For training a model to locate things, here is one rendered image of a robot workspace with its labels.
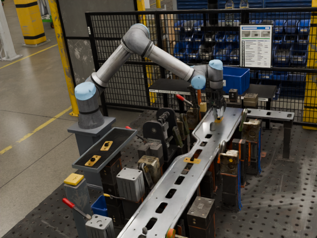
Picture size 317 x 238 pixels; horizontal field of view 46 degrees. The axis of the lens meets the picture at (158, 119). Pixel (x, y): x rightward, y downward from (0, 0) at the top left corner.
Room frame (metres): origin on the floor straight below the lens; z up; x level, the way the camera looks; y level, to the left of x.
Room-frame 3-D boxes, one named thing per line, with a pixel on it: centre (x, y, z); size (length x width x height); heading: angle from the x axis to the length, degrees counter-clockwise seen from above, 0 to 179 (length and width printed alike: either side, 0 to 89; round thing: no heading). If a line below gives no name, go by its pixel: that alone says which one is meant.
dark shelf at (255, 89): (2.47, -0.39, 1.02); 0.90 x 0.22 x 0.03; 62
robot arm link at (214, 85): (1.97, -0.35, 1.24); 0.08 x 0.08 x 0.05
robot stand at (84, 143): (1.94, 0.39, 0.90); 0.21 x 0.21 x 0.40; 61
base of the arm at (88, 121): (1.94, 0.39, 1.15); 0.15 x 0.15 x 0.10
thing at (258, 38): (2.43, -0.71, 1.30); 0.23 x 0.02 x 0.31; 62
